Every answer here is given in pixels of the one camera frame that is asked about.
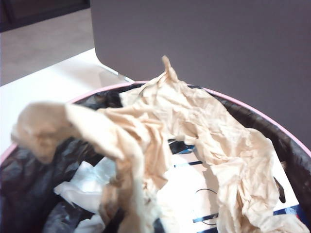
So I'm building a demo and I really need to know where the brown paper towel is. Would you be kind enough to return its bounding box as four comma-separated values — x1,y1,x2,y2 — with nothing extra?
11,100,171,233

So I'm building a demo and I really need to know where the white ribbed pink-rimmed trash can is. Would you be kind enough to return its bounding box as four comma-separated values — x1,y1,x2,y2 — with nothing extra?
0,81,311,233

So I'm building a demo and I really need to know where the black plastic trash bag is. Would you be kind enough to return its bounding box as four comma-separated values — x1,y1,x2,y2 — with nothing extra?
0,83,311,233

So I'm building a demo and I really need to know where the large crumpled brown paper sheet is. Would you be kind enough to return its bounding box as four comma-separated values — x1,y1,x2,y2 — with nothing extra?
119,55,311,233

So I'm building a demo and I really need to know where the white box with blue stripes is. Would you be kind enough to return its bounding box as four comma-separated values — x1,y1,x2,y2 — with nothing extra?
155,138,300,230

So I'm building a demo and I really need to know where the crumpled white tissue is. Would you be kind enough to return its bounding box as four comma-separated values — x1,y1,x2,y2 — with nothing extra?
53,157,118,233

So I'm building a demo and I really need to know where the grey desk partition panel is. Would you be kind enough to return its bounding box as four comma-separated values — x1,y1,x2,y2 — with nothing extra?
89,0,311,149

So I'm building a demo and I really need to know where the dark wooden cabinet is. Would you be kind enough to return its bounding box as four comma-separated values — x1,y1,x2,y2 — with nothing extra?
0,0,91,33

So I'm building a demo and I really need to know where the white partition support post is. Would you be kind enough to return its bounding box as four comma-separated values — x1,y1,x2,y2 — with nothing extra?
113,70,134,83

